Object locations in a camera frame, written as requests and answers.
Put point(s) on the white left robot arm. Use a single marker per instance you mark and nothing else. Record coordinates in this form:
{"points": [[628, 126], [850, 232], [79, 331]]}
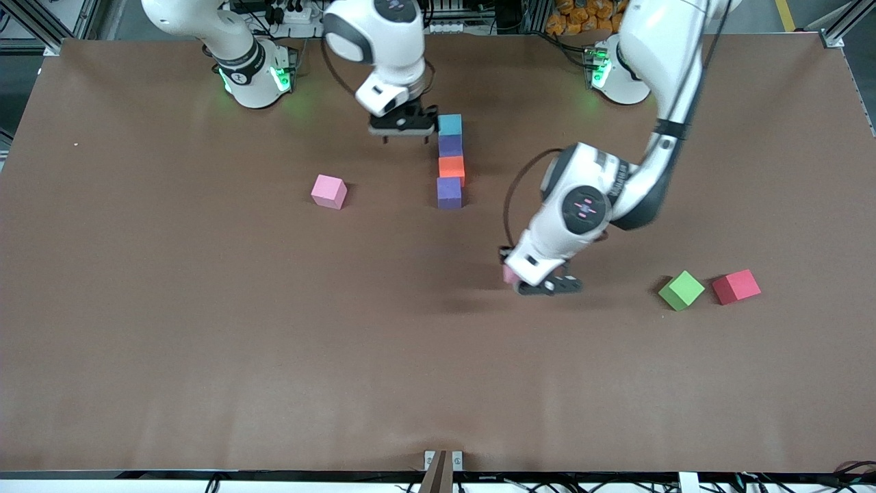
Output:
{"points": [[582, 178]]}

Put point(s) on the purple foam cube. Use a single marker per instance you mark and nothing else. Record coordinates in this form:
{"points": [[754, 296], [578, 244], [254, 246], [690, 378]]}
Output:
{"points": [[449, 193], [451, 145]]}

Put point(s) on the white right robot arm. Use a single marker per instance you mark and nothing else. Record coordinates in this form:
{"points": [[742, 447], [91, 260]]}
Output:
{"points": [[246, 68]]}

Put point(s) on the aluminium frame post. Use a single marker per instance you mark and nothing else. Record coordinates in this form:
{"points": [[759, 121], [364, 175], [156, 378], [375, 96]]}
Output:
{"points": [[833, 40], [53, 48]]}

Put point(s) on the orange foam cube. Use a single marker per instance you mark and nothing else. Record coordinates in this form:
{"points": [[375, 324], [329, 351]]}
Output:
{"points": [[452, 167]]}

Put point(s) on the small metal bracket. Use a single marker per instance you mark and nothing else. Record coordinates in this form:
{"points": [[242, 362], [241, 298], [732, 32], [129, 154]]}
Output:
{"points": [[458, 462]]}

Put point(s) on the metal equipment rack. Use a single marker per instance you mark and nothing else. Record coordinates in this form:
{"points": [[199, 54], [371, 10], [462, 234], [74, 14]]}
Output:
{"points": [[458, 14]]}

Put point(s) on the pink foam cube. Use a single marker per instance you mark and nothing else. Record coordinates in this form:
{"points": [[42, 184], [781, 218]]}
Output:
{"points": [[329, 192], [510, 275]]}

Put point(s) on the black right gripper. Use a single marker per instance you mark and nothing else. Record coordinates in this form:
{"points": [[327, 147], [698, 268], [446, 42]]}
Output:
{"points": [[426, 114]]}

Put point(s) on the red foam cube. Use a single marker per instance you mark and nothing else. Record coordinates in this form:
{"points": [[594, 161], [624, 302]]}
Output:
{"points": [[736, 287]]}

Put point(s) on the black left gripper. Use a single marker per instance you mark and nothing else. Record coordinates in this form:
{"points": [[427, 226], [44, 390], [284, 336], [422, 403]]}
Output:
{"points": [[507, 258]]}

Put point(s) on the orange bagged items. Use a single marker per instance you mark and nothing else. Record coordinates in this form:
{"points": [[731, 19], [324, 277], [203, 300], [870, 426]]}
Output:
{"points": [[578, 17]]}

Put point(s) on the white power strip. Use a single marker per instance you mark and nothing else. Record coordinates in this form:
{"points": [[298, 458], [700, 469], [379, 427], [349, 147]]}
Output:
{"points": [[298, 15]]}

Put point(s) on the brown table cover sheet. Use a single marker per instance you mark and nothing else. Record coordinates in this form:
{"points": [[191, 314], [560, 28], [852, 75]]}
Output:
{"points": [[438, 370]]}

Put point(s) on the blue foam cube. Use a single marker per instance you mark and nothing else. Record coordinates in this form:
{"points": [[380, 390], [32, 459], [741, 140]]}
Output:
{"points": [[449, 124]]}

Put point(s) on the green foam cube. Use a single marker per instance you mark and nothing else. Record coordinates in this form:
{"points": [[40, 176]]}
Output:
{"points": [[681, 290]]}

